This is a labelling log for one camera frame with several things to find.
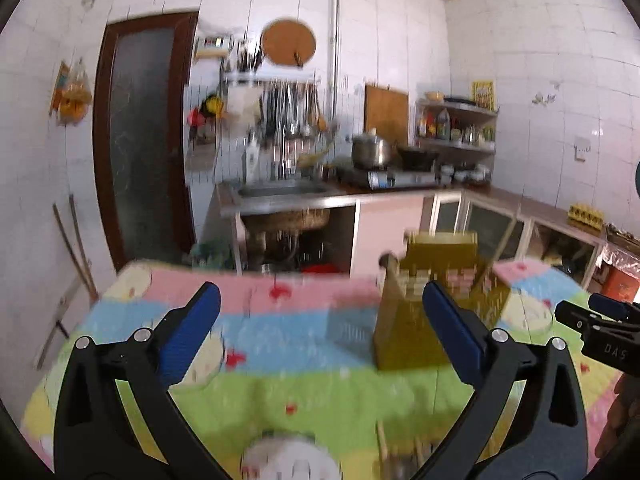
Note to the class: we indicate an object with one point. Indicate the person's right hand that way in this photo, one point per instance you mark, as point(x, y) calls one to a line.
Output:
point(620, 412)

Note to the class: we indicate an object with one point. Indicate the cartoon printed table cloth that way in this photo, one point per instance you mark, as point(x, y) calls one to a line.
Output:
point(300, 335)

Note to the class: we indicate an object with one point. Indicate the round wooden chopping board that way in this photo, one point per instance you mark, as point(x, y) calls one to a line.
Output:
point(289, 42)

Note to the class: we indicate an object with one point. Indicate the orange hanging plastic bag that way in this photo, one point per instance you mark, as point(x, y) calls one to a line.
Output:
point(72, 95)

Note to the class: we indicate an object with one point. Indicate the yellow plastic utensil holder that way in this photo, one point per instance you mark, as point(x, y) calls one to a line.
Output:
point(405, 340)

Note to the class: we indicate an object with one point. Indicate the white hanging plastic bag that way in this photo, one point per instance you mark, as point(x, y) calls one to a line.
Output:
point(244, 104)

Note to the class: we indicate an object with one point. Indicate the row of condiment bottles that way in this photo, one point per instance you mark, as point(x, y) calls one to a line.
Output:
point(442, 127)

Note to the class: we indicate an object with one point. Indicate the steel gas stove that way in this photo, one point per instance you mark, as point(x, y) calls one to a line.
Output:
point(385, 178)

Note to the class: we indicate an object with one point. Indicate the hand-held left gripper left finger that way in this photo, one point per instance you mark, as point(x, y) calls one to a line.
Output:
point(192, 325)

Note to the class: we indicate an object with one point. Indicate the wall meter box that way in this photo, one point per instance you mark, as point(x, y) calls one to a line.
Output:
point(212, 46)

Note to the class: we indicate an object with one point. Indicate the yellow and red hanging cloths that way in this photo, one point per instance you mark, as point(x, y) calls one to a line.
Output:
point(207, 112)

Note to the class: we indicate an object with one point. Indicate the red plastic basin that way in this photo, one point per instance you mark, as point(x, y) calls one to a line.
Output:
point(322, 268)

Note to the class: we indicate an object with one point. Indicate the black wok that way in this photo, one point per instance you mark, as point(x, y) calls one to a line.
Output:
point(417, 157)

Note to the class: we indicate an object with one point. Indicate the red cardboard box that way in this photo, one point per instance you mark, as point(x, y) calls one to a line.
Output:
point(620, 282)

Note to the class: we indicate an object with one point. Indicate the group of small bowls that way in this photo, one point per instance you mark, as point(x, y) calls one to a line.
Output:
point(465, 174)

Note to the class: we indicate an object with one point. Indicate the yellow bowl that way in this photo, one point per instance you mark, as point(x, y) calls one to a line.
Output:
point(434, 96)

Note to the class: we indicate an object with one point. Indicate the thin wooden stick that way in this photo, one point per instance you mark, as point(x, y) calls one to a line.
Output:
point(70, 245)
point(80, 240)

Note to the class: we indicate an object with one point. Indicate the steel wall utensil rack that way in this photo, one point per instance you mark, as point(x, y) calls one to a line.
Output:
point(272, 76)

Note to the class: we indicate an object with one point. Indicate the white vertical wall pipe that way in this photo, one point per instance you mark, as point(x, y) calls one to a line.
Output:
point(334, 45)

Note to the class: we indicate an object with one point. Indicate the knife holder with knives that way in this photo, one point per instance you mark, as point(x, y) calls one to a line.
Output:
point(248, 57)

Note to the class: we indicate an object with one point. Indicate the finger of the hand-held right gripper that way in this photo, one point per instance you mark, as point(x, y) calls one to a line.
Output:
point(571, 313)
point(607, 305)

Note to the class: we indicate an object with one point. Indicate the brown frosted glass door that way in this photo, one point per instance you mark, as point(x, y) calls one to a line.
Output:
point(145, 150)

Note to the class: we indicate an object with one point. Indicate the steel kitchen sink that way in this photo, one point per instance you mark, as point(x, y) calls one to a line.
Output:
point(285, 191)

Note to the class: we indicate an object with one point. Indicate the steel cooking pot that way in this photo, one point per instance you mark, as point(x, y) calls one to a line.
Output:
point(371, 151)

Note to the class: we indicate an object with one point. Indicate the yellow egg carton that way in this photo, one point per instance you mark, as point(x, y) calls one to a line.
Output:
point(586, 216)

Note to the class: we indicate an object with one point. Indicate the rectangular wooden cutting board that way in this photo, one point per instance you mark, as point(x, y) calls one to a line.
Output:
point(386, 115)

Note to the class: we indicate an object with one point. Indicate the green plastic bag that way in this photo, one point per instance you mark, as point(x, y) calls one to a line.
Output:
point(212, 255)

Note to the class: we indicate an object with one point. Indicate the wooden chopstick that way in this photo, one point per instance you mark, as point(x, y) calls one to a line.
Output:
point(387, 261)
point(505, 240)

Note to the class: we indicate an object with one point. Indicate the yellow wall calendar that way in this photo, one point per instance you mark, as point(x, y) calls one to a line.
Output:
point(483, 95)

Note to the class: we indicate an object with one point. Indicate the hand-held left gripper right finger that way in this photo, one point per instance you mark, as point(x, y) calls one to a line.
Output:
point(457, 330)

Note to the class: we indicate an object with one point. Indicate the steel corner shelf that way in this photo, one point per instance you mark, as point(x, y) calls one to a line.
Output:
point(457, 145)

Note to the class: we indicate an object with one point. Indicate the white dish soap bottle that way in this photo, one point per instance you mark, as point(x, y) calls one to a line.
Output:
point(251, 160)

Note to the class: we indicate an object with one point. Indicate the wall sticker hooks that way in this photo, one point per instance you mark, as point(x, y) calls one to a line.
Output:
point(545, 95)

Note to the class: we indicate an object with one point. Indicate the white wall socket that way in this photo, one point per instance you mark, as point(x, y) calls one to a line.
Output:
point(581, 149)

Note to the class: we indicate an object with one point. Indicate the black flat pan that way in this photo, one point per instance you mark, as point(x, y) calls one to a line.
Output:
point(459, 100)

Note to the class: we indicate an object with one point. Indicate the row of hanging metal utensils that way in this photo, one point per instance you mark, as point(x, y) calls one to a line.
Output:
point(292, 115)

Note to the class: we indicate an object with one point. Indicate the pink kitchen counter cabinet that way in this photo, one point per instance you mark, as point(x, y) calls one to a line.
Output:
point(385, 230)

